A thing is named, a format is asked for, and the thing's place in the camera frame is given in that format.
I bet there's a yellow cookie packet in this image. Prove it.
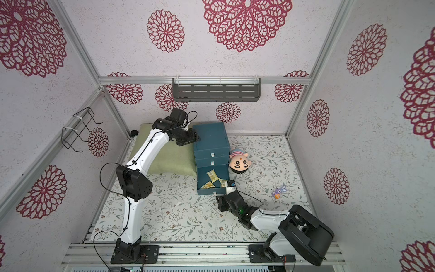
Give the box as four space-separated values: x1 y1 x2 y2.
201 182 215 189
207 170 220 183

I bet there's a teal bottom drawer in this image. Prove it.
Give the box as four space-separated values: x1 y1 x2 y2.
197 165 230 196

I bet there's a yellow-green cookie packet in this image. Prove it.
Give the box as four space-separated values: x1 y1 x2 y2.
220 179 229 188

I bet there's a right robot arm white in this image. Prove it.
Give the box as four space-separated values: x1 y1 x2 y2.
216 190 334 266

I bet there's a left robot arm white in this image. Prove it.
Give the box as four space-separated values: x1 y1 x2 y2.
111 108 198 264

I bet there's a teal drawer cabinet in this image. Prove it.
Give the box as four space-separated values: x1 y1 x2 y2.
193 122 230 168

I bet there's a green cushion pillow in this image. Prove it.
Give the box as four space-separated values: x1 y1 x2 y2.
129 123 197 177

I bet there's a round-faced plush doll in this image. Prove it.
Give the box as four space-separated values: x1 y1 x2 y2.
229 148 251 174

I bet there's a small purple toy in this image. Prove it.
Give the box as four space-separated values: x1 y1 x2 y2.
272 185 287 199

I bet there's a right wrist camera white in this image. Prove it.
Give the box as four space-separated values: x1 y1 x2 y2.
226 180 237 194

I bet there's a black cable grommet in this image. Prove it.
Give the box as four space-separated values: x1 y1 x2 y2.
130 130 139 137

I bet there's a grey wall shelf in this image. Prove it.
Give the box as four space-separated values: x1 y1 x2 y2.
172 78 261 102

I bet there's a black wire wall rack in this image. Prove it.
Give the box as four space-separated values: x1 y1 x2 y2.
60 107 102 153

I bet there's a metal base rail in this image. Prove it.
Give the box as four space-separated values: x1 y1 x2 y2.
60 224 346 272

